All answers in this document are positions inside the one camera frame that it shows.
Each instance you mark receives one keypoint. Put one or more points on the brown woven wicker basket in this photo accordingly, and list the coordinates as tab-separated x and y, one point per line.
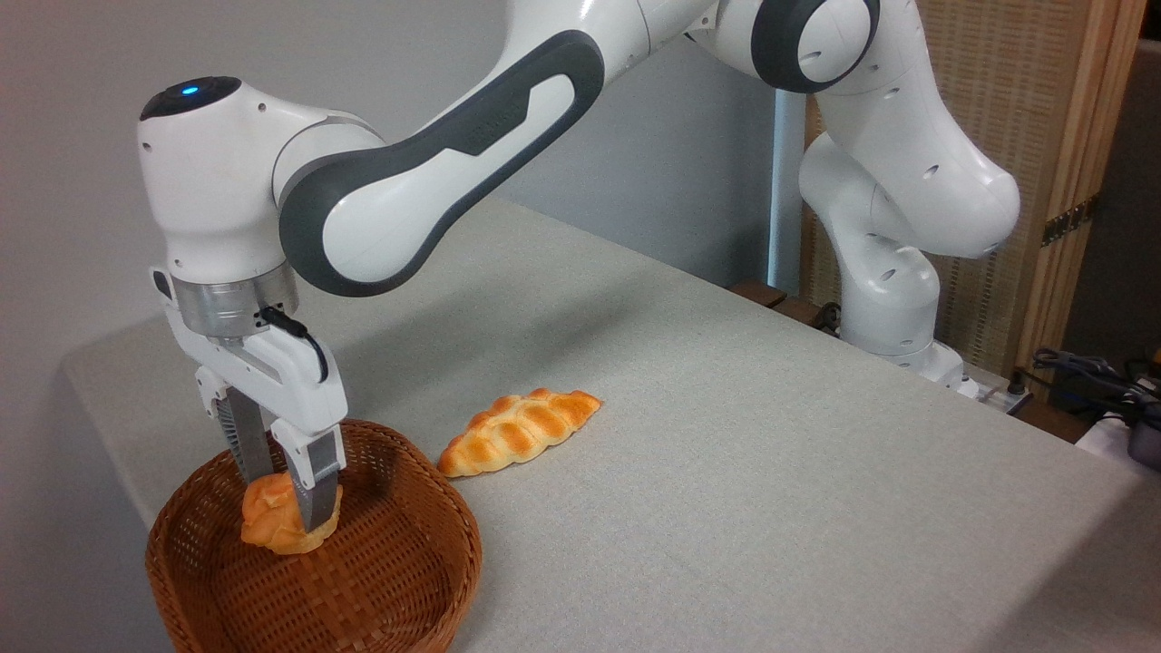
381	562

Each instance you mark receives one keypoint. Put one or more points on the long braided bread loaf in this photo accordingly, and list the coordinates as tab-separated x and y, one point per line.
521	431

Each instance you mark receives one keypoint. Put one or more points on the white vertical pole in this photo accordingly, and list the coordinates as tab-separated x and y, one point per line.
787	199

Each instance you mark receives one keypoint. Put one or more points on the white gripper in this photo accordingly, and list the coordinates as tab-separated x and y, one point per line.
290	381

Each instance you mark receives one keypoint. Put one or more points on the round knotted bread roll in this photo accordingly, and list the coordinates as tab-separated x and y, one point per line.
272	521

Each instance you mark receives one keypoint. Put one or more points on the dark brown wooden ledge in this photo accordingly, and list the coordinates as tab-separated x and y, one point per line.
771	297

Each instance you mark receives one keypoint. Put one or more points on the white power strip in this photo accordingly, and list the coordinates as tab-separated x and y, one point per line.
993	392

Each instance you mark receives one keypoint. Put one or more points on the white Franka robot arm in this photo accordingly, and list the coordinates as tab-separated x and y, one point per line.
435	172

